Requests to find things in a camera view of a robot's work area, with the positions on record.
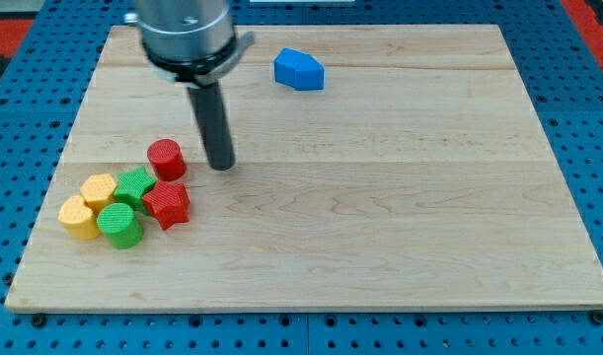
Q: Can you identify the yellow heart block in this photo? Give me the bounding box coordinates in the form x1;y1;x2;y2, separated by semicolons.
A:
57;195;102;240

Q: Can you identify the blue block left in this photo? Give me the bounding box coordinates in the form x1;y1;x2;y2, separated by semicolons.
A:
273;47;306;88

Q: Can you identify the red star block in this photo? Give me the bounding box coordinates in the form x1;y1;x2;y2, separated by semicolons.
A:
142;180;190;230

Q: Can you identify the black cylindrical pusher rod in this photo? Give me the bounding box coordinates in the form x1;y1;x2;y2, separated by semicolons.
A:
187;83;236;171

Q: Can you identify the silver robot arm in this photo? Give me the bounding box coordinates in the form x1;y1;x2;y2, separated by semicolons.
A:
124;0;255;88

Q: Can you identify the blue block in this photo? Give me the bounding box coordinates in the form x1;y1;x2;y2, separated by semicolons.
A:
273;47;306;88
293;54;325;91

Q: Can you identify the wooden board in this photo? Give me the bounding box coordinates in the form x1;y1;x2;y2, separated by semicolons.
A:
6;25;603;314

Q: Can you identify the yellow hexagon block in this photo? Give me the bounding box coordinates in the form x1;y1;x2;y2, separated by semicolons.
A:
80;174;117;214

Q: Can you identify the green star block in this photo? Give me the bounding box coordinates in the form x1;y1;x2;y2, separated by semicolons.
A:
114;166;157;215

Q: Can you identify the red cylinder block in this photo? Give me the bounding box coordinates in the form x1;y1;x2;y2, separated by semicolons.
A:
147;139;187;181

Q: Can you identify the blue block right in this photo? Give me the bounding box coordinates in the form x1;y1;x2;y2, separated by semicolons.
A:
293;54;325;91

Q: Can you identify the green cylinder block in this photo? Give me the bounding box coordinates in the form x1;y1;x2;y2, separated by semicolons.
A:
97;202;144;249

